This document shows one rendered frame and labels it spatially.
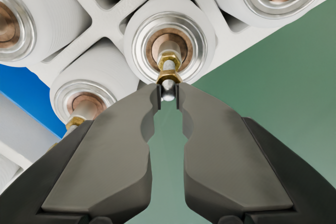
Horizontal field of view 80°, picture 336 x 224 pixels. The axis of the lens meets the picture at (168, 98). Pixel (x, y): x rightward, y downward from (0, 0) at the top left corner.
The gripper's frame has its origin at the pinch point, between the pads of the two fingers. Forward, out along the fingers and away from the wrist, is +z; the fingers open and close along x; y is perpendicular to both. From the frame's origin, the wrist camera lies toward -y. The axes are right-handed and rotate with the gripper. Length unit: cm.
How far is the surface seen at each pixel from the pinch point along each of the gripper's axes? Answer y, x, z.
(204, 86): 17.6, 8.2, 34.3
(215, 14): -1.7, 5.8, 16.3
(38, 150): 23.8, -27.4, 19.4
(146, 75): 3.1, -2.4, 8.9
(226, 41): 1.7, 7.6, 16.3
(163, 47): -0.3, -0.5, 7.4
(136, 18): -2.5, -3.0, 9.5
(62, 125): 21.9, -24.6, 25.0
